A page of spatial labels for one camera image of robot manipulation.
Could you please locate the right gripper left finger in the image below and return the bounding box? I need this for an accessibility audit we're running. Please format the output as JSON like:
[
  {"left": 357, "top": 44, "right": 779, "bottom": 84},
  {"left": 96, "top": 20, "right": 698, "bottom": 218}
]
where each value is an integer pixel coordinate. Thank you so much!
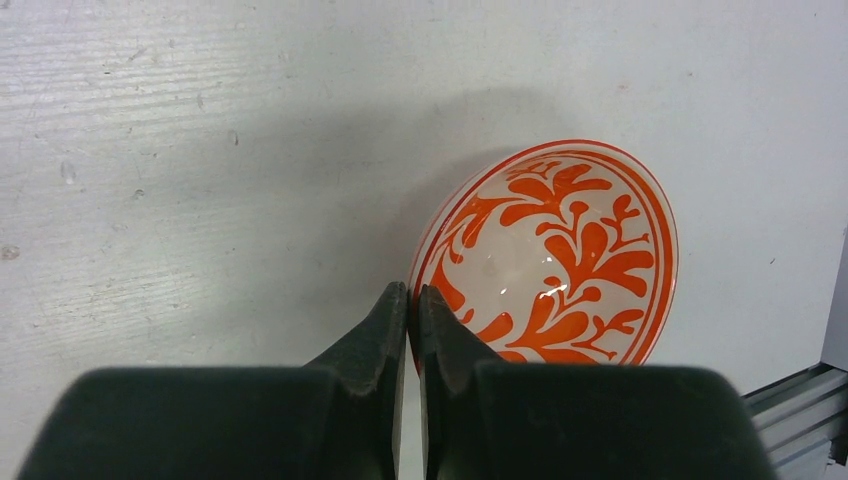
[{"left": 18, "top": 282, "right": 408, "bottom": 479}]

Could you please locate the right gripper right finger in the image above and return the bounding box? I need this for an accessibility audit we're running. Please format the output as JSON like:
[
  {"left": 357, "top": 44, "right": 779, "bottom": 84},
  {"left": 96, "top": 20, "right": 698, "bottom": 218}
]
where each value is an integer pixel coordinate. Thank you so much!
[{"left": 415, "top": 286, "right": 776, "bottom": 479}]

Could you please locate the orange floral bowl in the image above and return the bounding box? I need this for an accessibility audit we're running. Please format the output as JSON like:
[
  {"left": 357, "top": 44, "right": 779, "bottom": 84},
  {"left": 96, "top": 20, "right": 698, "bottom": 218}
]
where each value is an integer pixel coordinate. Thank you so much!
[{"left": 409, "top": 139, "right": 679, "bottom": 365}]

